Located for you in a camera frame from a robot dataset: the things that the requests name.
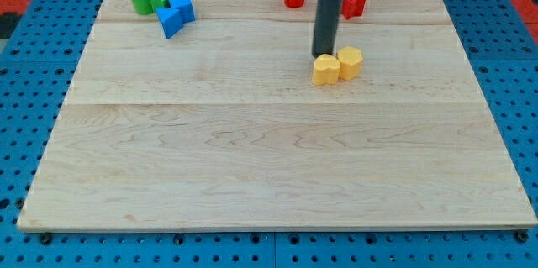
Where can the blue triangle block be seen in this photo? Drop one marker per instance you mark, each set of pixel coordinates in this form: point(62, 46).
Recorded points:
point(171, 21)

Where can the blue cube block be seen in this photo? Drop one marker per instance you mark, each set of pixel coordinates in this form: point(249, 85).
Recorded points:
point(185, 7)

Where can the light wooden board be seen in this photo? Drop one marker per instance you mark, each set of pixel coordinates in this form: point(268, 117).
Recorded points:
point(220, 128)

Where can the yellow heart block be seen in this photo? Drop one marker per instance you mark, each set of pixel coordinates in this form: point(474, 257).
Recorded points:
point(326, 70)

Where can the yellow hexagon block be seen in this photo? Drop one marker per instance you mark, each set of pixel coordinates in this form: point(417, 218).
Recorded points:
point(350, 59)

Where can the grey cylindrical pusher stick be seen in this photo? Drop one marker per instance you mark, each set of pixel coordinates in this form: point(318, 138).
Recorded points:
point(325, 27)

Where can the red star block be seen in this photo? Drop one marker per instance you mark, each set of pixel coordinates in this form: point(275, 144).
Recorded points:
point(353, 8)

